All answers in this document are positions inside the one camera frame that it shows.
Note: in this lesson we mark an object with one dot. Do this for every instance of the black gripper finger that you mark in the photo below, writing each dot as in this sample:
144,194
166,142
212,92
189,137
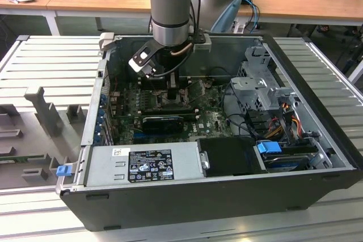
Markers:
173,86

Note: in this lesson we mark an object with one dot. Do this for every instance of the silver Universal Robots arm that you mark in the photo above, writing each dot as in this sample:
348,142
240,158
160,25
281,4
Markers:
170,12

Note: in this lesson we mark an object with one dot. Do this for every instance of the black RAM slot row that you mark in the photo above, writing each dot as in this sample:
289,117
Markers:
170,109
184,83

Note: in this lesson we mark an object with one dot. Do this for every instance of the CPU socket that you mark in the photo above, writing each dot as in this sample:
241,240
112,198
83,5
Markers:
185,103

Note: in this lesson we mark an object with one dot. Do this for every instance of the blue expansion slot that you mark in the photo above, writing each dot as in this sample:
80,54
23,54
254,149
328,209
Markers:
139,137

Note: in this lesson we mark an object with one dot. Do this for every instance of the coin cell battery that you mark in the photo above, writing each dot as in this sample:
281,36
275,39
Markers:
209,84

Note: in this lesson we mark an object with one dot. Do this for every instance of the black graphics card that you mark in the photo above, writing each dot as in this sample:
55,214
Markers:
163,125

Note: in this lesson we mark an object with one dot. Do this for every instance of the green motherboard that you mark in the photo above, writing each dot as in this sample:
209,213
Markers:
210,114

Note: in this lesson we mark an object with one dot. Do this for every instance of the grey metal drive cage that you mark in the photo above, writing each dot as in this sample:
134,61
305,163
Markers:
249,86

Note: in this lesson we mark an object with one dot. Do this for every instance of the black plastic air shroud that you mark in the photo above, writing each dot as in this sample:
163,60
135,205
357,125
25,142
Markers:
227,155

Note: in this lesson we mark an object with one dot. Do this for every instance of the grey power supply unit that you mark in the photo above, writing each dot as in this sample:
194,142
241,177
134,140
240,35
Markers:
107,168

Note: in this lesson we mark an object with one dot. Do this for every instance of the blue disk carrier tab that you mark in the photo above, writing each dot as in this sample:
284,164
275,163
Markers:
268,148

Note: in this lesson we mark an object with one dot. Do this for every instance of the black open PC case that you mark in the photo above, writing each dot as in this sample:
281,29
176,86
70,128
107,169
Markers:
170,208

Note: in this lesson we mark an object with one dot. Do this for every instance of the hard disk drive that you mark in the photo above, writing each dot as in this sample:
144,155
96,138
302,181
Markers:
283,164

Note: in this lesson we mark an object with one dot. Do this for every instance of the blue case latch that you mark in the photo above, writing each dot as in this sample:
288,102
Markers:
63,171

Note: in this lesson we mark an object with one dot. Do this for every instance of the grey parts rack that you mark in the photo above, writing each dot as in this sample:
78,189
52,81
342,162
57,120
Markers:
34,137

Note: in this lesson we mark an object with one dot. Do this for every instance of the green RAM stick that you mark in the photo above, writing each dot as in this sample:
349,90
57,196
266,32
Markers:
17,159

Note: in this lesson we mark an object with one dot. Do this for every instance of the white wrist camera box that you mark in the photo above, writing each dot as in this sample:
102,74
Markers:
139,60

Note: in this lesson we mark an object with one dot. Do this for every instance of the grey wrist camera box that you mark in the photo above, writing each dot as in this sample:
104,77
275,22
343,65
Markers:
202,45

